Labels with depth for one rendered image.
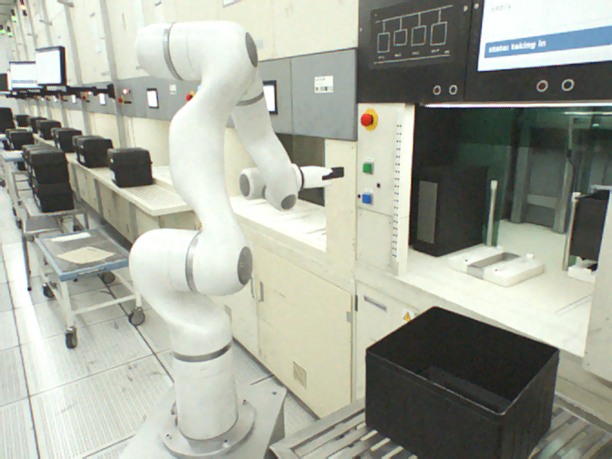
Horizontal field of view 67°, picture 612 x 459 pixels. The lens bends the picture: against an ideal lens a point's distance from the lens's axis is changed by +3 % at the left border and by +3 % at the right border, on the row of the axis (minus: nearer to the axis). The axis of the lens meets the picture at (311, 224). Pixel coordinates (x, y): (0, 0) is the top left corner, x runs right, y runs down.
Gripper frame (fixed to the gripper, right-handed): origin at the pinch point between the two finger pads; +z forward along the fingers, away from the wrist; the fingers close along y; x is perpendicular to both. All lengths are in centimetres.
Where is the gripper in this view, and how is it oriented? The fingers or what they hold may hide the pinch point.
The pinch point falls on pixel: (337, 172)
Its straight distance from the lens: 137.3
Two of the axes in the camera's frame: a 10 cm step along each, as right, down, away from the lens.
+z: 8.2, -1.7, 5.5
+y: 5.8, 2.2, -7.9
